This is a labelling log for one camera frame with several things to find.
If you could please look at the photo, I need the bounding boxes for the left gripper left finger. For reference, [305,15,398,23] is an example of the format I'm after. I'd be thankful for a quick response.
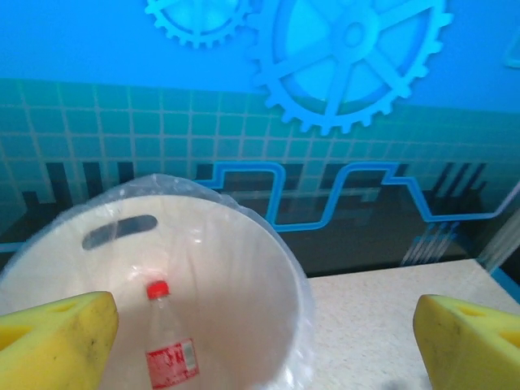
[0,291,120,390]

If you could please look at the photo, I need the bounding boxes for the round white plastic bin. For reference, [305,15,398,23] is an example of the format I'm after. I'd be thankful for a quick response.
[0,193,308,390]

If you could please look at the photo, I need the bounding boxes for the clear bottle red white label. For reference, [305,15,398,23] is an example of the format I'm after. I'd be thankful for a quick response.
[145,279,201,387]

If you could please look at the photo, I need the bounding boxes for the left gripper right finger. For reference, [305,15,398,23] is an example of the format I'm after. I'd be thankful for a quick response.
[413,294,520,390]

